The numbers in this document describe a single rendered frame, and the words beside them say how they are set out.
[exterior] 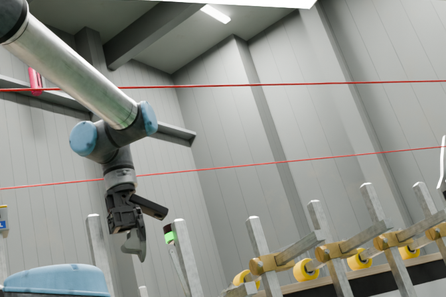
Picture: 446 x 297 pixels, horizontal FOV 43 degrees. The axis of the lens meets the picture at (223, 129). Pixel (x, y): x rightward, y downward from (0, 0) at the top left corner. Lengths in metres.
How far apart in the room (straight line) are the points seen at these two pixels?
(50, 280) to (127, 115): 0.66
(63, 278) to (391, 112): 8.61
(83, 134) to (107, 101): 0.20
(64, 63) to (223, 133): 9.00
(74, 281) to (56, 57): 0.54
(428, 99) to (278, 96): 2.66
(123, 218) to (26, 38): 0.61
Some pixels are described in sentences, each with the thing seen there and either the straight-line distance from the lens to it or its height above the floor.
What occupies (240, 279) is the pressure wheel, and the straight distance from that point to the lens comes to 1.98.
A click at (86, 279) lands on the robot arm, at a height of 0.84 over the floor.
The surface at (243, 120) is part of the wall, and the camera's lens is 9.98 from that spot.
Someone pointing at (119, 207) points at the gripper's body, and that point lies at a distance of 1.57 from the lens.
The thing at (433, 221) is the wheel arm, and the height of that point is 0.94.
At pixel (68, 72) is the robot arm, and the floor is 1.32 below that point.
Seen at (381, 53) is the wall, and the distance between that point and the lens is 9.62.
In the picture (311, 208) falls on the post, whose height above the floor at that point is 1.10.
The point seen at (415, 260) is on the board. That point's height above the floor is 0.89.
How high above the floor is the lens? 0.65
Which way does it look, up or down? 24 degrees up
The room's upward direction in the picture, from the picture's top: 16 degrees counter-clockwise
